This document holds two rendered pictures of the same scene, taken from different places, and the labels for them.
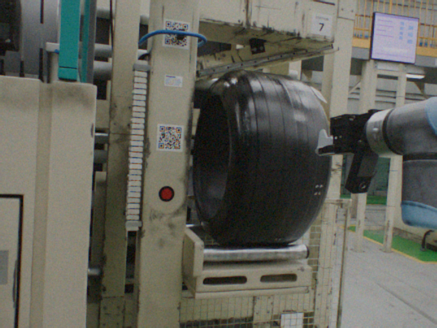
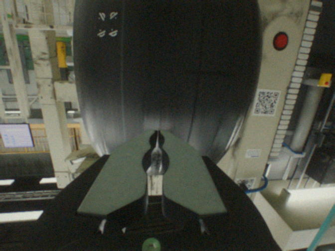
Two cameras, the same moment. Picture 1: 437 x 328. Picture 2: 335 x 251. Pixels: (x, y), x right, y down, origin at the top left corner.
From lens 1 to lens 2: 0.90 m
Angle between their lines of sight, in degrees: 33
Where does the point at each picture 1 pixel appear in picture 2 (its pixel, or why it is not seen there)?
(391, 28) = (20, 140)
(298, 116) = (154, 160)
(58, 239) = not seen: outside the picture
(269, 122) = (209, 151)
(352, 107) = (30, 91)
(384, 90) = (13, 101)
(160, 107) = (268, 131)
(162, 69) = (259, 161)
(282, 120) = not seen: hidden behind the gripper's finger
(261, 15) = not seen: hidden behind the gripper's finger
